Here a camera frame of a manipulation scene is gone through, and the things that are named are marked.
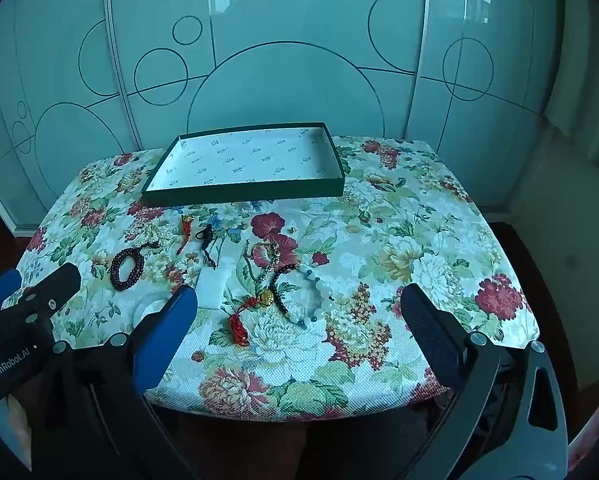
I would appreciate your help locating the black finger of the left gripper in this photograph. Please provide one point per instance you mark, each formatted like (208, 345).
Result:
(53, 292)

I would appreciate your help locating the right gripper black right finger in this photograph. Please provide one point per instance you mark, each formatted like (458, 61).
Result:
(439, 336)

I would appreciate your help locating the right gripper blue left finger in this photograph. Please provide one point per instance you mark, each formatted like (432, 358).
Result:
(158, 337)

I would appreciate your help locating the white jade bangle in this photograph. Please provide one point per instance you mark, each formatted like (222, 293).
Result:
(151, 303)

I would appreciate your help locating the gold pendant red tassel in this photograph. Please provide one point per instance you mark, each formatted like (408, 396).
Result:
(249, 289)

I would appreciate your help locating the white rectangular jade pendant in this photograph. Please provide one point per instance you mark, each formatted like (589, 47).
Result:
(210, 287)

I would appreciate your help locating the red cord gold charm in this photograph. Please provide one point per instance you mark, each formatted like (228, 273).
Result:
(186, 228)

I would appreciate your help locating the floral tablecloth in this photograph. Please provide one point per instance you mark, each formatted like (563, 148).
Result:
(339, 346)

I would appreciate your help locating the green shallow cardboard box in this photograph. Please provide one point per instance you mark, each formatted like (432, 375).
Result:
(246, 164)

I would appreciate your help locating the frosted glass wardrobe doors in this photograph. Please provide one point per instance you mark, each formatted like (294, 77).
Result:
(82, 80)

